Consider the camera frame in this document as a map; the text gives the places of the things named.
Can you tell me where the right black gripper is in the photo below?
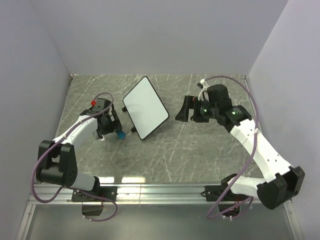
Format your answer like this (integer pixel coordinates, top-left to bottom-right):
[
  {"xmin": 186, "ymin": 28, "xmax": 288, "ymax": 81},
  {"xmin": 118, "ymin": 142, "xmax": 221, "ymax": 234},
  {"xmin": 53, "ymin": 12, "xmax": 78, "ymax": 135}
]
[{"xmin": 175, "ymin": 95, "xmax": 219, "ymax": 123}]

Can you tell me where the blue whiteboard eraser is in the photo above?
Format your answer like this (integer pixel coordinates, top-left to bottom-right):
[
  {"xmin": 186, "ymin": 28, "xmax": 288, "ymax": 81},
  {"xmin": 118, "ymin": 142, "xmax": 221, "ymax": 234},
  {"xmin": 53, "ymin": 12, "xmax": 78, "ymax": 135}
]
[{"xmin": 115, "ymin": 130, "xmax": 126, "ymax": 140}]

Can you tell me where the white whiteboard black frame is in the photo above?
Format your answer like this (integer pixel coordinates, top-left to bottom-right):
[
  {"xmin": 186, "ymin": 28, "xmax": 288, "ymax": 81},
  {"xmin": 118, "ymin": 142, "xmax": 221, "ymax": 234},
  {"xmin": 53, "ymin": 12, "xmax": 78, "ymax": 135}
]
[{"xmin": 122, "ymin": 76, "xmax": 170, "ymax": 140}]

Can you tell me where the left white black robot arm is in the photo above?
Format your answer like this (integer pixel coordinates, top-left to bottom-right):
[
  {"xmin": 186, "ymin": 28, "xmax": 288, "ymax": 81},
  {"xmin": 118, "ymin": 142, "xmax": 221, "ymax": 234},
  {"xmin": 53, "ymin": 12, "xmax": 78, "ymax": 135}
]
[{"xmin": 31, "ymin": 97, "xmax": 126, "ymax": 201}]

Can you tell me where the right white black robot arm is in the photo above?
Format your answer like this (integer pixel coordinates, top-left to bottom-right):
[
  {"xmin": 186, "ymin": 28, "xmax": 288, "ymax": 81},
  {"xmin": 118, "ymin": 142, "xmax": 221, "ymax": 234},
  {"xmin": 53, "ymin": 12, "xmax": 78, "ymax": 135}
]
[{"xmin": 175, "ymin": 83, "xmax": 305, "ymax": 210}]

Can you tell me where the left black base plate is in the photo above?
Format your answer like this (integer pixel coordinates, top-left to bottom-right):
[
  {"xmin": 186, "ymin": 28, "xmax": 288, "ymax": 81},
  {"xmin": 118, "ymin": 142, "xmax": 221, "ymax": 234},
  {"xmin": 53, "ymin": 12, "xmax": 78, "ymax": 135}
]
[{"xmin": 71, "ymin": 186, "xmax": 118, "ymax": 203}]

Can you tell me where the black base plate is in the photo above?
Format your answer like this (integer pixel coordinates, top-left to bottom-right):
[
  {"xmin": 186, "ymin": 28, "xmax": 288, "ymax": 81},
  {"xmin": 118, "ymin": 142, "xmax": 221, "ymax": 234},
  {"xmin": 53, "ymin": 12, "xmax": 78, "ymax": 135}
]
[
  {"xmin": 71, "ymin": 186, "xmax": 118, "ymax": 203},
  {"xmin": 200, "ymin": 184, "xmax": 227, "ymax": 202}
]

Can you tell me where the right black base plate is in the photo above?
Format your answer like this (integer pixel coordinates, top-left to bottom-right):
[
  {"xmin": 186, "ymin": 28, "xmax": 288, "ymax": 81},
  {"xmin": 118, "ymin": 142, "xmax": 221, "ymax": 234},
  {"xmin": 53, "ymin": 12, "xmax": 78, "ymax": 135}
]
[{"xmin": 200, "ymin": 184, "xmax": 227, "ymax": 202}]

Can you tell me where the aluminium mounting rail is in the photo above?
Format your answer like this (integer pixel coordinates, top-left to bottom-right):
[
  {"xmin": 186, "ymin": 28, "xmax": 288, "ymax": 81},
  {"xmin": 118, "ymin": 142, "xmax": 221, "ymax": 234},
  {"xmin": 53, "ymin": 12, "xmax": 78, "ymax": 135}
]
[{"xmin": 26, "ymin": 182, "xmax": 293, "ymax": 205}]

